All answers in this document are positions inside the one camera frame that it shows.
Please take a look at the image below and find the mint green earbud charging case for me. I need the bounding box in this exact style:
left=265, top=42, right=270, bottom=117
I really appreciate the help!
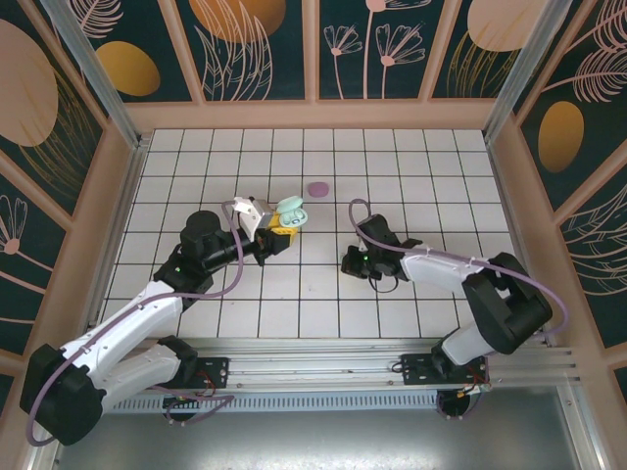
left=275, top=195, right=309, bottom=230

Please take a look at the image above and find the grey metal sheet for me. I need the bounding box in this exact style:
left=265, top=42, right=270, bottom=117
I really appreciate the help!
left=48, top=410, right=589, bottom=470

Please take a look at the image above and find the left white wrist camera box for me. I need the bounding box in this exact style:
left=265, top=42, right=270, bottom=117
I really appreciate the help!
left=232, top=196, right=259, bottom=244

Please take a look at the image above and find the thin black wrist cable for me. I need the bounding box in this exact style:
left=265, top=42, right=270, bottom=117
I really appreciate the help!
left=367, top=271, right=399, bottom=294

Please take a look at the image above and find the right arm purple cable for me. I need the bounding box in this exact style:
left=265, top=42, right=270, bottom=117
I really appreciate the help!
left=348, top=198, right=570, bottom=421

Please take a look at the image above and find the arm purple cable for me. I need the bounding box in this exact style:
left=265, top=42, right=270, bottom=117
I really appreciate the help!
left=348, top=198, right=570, bottom=421
left=26, top=200, right=245, bottom=447

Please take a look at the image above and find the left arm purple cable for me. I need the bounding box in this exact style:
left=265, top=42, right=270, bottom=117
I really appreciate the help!
left=26, top=200, right=245, bottom=447

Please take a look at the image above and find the aluminium side rail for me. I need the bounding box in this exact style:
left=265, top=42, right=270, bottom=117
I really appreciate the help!
left=87, top=139, right=148, bottom=324
left=486, top=138, right=555, bottom=347

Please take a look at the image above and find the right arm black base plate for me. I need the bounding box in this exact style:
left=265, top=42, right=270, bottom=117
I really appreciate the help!
left=400, top=352, right=493, bottom=388

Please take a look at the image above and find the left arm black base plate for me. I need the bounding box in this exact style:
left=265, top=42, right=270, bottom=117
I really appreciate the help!
left=140, top=356, right=231, bottom=391

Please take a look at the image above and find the aluminium mounting rail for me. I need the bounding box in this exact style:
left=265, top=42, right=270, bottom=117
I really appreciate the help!
left=46, top=337, right=577, bottom=393

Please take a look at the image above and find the perforated metal cable duct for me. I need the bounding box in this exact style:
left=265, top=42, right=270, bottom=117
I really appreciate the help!
left=105, top=394, right=559, bottom=415

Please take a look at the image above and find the black round cable port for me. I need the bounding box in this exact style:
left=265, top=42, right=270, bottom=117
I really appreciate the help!
left=437, top=391, right=484, bottom=420
left=163, top=397, right=198, bottom=423

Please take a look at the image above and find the aluminium corner post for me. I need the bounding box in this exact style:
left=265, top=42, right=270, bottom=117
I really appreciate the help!
left=482, top=0, right=575, bottom=144
left=38, top=0, right=151, bottom=151

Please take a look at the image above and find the aluminium frame bar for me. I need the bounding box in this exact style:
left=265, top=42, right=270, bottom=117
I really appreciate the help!
left=19, top=443, right=68, bottom=470
left=555, top=386, right=611, bottom=470

